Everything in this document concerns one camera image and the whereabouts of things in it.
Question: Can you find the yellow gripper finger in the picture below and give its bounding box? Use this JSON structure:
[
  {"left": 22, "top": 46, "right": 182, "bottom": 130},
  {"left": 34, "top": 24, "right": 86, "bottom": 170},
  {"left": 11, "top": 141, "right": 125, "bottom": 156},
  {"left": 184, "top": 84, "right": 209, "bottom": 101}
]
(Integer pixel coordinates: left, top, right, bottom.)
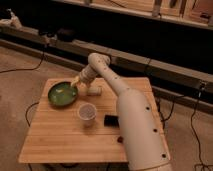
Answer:
[{"left": 70, "top": 76, "right": 80, "bottom": 87}]

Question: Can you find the green ceramic bowl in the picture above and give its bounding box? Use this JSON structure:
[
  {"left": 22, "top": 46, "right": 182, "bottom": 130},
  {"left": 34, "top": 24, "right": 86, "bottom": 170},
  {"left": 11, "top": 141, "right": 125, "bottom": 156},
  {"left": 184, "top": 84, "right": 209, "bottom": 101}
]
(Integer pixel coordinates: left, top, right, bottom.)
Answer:
[{"left": 48, "top": 81, "right": 78, "bottom": 107}]

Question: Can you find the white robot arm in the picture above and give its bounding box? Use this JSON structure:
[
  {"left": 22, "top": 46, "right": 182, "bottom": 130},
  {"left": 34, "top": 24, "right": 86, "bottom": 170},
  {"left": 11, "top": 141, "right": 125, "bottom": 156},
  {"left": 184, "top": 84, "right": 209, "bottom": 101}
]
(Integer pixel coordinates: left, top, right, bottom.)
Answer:
[{"left": 71, "top": 53, "right": 173, "bottom": 171}]

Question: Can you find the clear plastic cup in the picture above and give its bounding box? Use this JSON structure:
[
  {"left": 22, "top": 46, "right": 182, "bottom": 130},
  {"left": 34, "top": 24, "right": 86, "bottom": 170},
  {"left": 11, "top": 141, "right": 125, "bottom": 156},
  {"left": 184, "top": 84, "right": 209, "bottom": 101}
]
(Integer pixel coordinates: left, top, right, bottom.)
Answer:
[{"left": 78, "top": 103, "right": 97, "bottom": 127}]

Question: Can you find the black device on ledge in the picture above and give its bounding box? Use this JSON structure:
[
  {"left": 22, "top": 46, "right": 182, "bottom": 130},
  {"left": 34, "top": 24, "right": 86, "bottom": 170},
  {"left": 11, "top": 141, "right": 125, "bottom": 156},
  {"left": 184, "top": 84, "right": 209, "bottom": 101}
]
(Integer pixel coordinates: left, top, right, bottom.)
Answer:
[{"left": 57, "top": 28, "right": 75, "bottom": 42}]

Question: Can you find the black rectangular box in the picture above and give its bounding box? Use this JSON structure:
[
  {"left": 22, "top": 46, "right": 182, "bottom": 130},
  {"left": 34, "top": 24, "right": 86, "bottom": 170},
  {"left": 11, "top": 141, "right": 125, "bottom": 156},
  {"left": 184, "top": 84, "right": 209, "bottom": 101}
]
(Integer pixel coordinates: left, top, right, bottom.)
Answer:
[{"left": 104, "top": 115, "right": 119, "bottom": 127}]

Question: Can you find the wooden table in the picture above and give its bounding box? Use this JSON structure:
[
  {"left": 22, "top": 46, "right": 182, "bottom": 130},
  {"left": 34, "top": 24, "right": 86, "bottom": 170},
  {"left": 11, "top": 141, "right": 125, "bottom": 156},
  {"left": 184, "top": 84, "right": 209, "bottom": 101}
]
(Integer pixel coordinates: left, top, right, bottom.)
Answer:
[{"left": 18, "top": 77, "right": 171, "bottom": 164}]

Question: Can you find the brown sausage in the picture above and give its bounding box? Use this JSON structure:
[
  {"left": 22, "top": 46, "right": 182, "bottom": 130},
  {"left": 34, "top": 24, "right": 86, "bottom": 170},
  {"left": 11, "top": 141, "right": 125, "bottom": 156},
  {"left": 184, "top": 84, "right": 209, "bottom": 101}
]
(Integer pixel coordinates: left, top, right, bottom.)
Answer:
[{"left": 117, "top": 136, "right": 123, "bottom": 143}]

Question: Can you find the white object on ledge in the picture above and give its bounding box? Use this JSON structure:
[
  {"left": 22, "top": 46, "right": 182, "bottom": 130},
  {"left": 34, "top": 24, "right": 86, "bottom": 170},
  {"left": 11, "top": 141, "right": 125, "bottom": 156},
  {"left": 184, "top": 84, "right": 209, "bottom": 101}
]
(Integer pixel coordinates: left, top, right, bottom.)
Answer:
[{"left": 0, "top": 9, "right": 22, "bottom": 29}]

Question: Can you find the black floor cable left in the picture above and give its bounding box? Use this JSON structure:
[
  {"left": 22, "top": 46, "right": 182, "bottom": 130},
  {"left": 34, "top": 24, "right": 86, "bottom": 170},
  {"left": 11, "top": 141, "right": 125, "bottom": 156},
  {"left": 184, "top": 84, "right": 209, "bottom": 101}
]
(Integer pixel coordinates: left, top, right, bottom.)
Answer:
[{"left": 0, "top": 44, "right": 46, "bottom": 75}]

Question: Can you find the black cable right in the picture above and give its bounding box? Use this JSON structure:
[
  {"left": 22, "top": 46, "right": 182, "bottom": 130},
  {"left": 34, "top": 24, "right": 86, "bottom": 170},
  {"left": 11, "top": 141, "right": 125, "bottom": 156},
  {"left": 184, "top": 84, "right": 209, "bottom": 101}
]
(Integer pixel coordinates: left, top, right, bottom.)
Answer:
[{"left": 190, "top": 87, "right": 213, "bottom": 171}]

